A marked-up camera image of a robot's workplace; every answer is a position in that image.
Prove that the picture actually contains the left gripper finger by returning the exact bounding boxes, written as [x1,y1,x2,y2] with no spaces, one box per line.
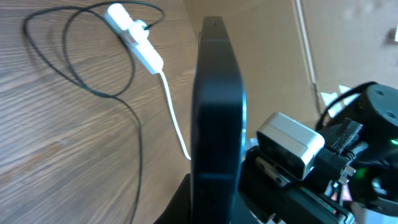
[154,174,191,224]

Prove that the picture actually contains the white power strip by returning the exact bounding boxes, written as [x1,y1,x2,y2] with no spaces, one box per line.
[104,3,164,75]

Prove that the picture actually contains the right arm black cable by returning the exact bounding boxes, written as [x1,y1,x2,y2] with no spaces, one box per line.
[315,81,379,131]

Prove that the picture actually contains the blue Galaxy smartphone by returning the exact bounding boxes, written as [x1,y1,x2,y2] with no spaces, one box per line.
[191,16,247,223]

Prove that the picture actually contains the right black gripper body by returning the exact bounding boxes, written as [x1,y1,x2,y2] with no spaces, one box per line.
[239,146,355,224]

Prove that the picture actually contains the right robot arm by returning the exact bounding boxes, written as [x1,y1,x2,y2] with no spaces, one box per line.
[239,82,397,223]

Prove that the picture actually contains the black USB charging cable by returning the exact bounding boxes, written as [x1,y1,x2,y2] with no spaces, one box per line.
[22,0,166,224]

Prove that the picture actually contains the white power strip cord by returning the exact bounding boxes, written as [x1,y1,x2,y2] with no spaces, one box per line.
[159,70,192,161]

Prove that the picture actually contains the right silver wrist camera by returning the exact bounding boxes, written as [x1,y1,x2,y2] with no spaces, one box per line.
[257,113,325,180]

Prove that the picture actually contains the white charger plug adapter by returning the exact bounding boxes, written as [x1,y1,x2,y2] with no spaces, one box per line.
[127,20,149,42]

